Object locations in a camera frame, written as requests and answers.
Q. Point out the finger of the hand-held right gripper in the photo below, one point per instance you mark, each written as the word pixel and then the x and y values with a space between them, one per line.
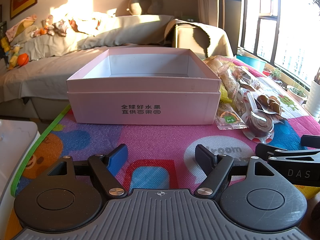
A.
pixel 311 140
pixel 265 150

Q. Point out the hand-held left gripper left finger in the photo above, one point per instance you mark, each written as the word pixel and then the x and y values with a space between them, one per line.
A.
pixel 118 158

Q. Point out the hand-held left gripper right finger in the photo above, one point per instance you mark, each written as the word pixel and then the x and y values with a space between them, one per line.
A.
pixel 203 156

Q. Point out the chocolate swirl roll packet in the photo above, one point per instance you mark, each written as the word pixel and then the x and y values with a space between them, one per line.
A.
pixel 260 126

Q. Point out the orange slice snack packet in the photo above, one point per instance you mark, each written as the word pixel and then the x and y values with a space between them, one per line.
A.
pixel 228 118

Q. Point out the dark chestnut packet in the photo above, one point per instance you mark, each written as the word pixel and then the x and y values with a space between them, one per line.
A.
pixel 268 102

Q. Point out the pink cardboard box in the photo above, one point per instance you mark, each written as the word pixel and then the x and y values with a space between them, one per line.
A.
pixel 100 110

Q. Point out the grainy snack packet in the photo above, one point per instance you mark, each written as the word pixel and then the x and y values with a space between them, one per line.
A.
pixel 230 85

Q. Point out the brown bread packet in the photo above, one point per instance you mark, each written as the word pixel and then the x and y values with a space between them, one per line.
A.
pixel 243 76

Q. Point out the colourful cartoon play mat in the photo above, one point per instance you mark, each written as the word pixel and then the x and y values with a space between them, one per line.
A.
pixel 155 142

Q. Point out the tall white pot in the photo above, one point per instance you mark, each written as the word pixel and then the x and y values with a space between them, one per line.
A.
pixel 313 97

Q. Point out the white planter with plants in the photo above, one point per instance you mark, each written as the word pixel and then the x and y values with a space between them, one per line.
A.
pixel 297 94

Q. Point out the small potted plant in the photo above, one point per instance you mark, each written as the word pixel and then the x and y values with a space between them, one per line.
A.
pixel 276 74

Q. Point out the red plant pot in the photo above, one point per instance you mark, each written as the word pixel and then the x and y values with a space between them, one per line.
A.
pixel 267 72

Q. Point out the teal plastic basin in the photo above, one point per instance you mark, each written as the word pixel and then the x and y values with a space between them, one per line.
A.
pixel 252 62

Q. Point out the white side table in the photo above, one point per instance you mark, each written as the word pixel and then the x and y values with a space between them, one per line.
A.
pixel 15 150

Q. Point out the beige sofa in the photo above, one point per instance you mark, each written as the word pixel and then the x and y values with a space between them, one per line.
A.
pixel 50 75

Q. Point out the large window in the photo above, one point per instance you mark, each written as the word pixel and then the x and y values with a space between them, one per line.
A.
pixel 287 30

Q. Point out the black digital clock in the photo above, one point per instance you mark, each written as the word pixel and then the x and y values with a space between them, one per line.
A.
pixel 190 19

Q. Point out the orange toy ball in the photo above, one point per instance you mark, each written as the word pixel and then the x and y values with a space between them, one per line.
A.
pixel 22 59

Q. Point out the yellow plush toy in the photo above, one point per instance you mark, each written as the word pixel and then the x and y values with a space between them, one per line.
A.
pixel 13 57

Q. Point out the floral baby garment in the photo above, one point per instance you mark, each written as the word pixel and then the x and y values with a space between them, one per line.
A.
pixel 57 26

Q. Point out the small orange doll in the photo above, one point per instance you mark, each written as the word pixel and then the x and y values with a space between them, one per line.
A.
pixel 41 31

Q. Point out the grey neck pillow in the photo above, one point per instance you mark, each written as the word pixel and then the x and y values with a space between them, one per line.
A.
pixel 136 7

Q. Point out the beige curtain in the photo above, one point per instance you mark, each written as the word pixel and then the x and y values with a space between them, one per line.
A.
pixel 207 2

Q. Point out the yellow cartoon toy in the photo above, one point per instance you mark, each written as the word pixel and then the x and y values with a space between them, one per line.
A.
pixel 3 43

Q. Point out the pink baby garment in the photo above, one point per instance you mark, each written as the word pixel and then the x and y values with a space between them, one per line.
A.
pixel 20 27

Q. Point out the dark framed panel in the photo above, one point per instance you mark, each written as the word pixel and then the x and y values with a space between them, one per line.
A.
pixel 3 31

